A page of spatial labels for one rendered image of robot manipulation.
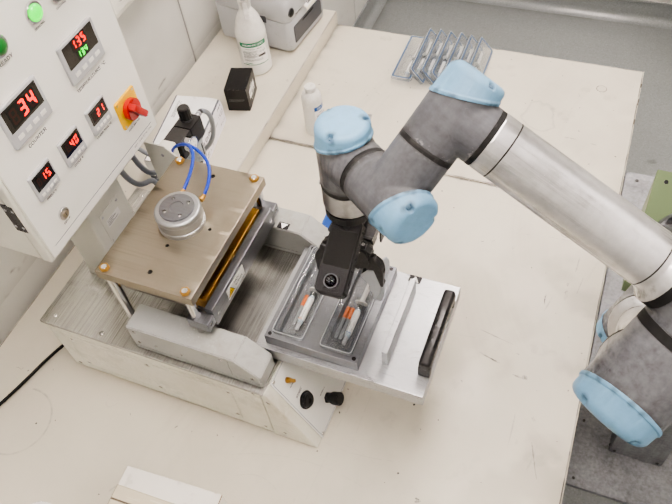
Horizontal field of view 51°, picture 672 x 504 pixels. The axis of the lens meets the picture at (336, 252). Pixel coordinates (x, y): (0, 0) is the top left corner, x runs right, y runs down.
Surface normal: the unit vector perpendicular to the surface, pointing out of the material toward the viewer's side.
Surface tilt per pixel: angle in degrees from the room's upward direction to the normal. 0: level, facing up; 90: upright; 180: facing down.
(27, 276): 90
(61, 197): 90
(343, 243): 27
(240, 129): 0
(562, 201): 58
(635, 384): 43
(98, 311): 0
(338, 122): 0
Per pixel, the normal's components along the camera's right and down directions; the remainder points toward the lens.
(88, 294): -0.09, -0.61
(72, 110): 0.93, 0.24
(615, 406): -0.56, 0.01
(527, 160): -0.03, 0.09
